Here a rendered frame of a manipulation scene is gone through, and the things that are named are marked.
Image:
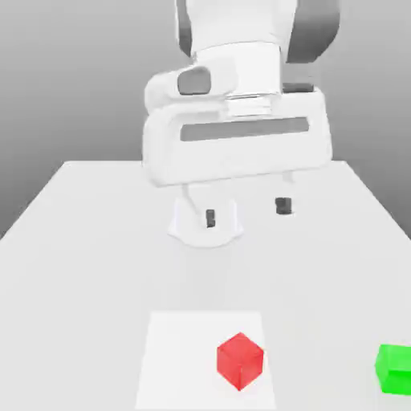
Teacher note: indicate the small red cube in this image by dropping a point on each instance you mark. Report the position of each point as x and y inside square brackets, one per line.
[240, 361]

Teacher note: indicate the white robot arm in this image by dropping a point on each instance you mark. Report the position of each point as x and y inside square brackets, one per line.
[237, 38]

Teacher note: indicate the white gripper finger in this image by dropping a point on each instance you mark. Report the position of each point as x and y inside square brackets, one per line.
[210, 219]
[283, 205]

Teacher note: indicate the small green cube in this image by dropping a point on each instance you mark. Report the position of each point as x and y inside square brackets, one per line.
[395, 369]

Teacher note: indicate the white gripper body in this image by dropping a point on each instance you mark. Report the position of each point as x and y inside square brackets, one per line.
[237, 157]

